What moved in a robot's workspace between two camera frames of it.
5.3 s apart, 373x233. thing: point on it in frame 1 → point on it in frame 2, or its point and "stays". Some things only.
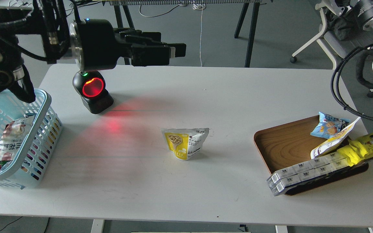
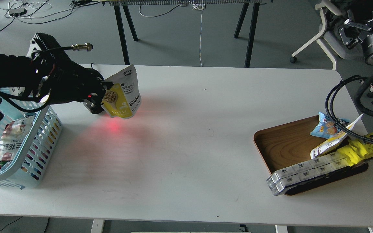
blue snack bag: [328, 125] stays
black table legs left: [119, 22] stays
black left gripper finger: [138, 37] → [105, 85]
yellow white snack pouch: [185, 142] → [123, 100]
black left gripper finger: [148, 55] → [96, 99]
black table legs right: [252, 33] stays
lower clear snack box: [277, 185] stays
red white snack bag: [12, 141] stays
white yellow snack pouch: [333, 142] stays
